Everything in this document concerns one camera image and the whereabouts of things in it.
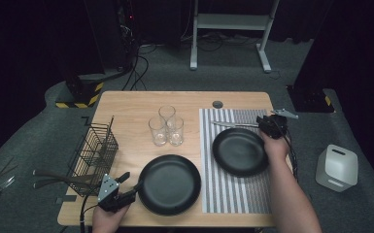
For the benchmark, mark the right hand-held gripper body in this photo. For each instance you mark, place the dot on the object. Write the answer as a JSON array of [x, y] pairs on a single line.
[[277, 126]]

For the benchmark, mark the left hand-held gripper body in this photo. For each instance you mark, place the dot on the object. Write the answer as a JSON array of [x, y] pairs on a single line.
[[110, 194]]

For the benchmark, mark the silver table knife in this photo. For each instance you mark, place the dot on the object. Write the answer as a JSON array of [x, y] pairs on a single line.
[[230, 124]]

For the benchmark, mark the black plate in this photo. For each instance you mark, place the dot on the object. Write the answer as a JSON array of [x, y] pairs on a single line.
[[170, 184], [236, 152]]

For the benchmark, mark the clear drinking glass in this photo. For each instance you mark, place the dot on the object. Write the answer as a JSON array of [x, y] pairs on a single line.
[[157, 132], [176, 134], [167, 111]]

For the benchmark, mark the person's right hand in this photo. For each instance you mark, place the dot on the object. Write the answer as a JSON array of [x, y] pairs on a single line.
[[277, 149]]

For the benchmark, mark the person's left hand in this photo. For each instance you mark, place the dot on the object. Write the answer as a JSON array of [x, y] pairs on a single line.
[[105, 221]]

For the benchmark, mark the black pillar stand base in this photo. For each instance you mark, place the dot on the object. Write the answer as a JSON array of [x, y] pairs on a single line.
[[307, 100]]

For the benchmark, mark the grey tape strip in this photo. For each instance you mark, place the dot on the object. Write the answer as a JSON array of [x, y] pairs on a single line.
[[65, 199]]

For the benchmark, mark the grey table grommet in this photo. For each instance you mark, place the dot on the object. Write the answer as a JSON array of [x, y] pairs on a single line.
[[217, 104]]

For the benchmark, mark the white box-shaped device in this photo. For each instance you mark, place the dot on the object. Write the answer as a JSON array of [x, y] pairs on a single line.
[[336, 168]]

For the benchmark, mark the grey striped placemat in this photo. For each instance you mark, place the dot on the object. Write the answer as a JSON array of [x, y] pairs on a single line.
[[233, 194]]

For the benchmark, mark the black yellow striped stand base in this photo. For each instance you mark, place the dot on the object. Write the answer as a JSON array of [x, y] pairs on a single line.
[[84, 90]]

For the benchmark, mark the black equipment rack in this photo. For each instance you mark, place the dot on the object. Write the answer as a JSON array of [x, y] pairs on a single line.
[[110, 39]]

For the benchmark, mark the white metal stand frame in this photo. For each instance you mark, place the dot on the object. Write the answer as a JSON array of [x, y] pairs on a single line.
[[233, 22]]

